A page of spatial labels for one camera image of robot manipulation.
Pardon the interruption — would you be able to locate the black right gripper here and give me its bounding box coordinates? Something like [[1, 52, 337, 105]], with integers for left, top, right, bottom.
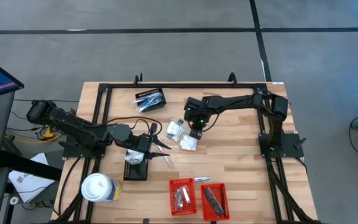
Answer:
[[183, 96, 213, 140]]

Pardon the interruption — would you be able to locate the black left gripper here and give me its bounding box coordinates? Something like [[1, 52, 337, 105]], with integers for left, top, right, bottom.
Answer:
[[129, 122, 172, 161]]

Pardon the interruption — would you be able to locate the clear vanity kit bag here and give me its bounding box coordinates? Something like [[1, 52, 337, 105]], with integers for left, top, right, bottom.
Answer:
[[125, 148, 142, 158], [165, 119, 185, 142], [124, 152, 145, 166], [178, 133, 198, 152]]

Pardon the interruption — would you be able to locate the black plastic slotted basket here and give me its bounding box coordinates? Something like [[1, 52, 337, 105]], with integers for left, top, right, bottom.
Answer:
[[134, 87, 167, 113], [122, 148, 150, 182]]

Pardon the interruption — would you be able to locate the blue white toothbrush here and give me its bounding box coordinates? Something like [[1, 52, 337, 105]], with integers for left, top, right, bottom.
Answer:
[[134, 91, 163, 103], [137, 96, 163, 112]]

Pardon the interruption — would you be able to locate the red plastic slotted basket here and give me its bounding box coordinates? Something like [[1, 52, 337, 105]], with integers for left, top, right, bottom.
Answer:
[[200, 182, 231, 222], [168, 177, 198, 217]]

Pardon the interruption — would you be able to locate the white-lidded wipes canister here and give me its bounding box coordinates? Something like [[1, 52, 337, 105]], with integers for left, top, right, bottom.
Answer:
[[80, 172, 123, 204]]

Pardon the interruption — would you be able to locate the black desk beam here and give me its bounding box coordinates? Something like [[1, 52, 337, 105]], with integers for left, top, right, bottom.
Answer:
[[0, 150, 63, 182]]

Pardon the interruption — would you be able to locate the white paper sheet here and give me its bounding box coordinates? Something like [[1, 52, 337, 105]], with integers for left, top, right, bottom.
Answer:
[[7, 152, 56, 203]]

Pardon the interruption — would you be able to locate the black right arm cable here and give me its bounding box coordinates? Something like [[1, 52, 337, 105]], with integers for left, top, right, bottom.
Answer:
[[202, 112, 221, 133]]

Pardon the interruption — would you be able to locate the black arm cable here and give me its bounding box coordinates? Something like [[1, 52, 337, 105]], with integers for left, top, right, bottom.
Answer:
[[202, 112, 221, 133], [103, 115, 155, 135]]

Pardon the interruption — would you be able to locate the black aluminium table frame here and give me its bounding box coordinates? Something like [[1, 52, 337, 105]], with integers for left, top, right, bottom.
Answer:
[[50, 81, 321, 224]]

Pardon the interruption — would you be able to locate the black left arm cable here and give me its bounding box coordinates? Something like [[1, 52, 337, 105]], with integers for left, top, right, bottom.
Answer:
[[103, 115, 155, 135]]

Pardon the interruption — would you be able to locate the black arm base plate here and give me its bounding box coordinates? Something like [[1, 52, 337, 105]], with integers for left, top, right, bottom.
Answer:
[[259, 133, 307, 159], [58, 133, 108, 159]]

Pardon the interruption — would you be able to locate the yellow floor cable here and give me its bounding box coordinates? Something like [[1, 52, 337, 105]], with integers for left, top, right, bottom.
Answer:
[[11, 126, 62, 144]]

